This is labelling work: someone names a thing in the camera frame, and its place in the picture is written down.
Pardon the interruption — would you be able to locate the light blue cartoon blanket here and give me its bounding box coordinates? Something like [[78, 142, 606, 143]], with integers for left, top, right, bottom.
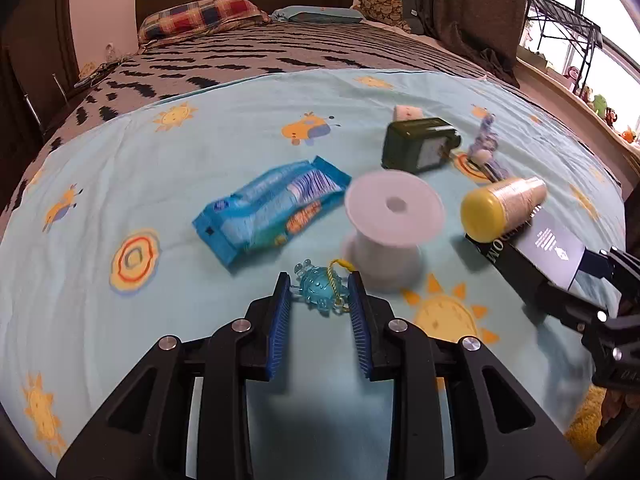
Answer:
[[1, 70, 626, 474]]

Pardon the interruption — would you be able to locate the black white box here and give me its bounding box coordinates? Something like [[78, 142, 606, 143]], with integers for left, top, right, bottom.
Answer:
[[465, 208, 586, 306]]

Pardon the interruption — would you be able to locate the blue turtle toy keychain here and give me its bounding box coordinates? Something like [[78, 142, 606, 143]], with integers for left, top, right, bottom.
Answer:
[[291, 258, 356, 316]]

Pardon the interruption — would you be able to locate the teal pillow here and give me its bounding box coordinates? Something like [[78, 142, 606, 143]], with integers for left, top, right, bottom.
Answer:
[[271, 6, 364, 24]]

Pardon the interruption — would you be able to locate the yellow fluffy rug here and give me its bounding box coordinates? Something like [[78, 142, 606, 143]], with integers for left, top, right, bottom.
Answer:
[[564, 386, 622, 463]]

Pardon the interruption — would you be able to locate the dark wooden wardrobe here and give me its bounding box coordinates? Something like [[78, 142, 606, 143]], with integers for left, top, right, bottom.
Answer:
[[1, 0, 78, 205]]

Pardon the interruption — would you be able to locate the blue white knotted rag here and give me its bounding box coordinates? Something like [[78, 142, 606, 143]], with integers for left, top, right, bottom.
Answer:
[[466, 114, 510, 182]]

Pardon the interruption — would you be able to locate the white plastic spool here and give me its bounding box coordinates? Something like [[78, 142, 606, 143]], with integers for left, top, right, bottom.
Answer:
[[343, 170, 445, 292]]

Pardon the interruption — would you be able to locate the black metal rack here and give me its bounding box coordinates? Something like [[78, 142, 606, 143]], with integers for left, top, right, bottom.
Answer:
[[525, 0, 603, 96]]

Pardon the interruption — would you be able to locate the dark green bottle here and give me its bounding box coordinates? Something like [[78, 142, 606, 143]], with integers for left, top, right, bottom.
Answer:
[[381, 117, 461, 174]]

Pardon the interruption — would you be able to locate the smiley pattern cushion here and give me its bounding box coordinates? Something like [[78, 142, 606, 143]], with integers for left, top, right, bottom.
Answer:
[[352, 0, 424, 35]]

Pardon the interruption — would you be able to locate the grey black patterned bedspread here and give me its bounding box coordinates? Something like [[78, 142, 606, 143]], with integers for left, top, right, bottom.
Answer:
[[1, 22, 487, 214]]

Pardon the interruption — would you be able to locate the blue snack wrapper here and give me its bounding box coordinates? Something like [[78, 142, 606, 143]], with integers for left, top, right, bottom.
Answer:
[[192, 156, 352, 268]]

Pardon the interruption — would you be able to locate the plaid pillow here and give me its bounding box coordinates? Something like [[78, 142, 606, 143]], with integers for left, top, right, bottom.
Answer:
[[138, 0, 271, 48]]

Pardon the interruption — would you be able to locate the dark brown curtain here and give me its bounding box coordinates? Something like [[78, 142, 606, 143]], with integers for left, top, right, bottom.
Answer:
[[416, 0, 526, 87]]

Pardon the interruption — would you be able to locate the yellow paint bottle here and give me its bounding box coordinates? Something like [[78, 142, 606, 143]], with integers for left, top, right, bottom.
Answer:
[[460, 177, 547, 243]]

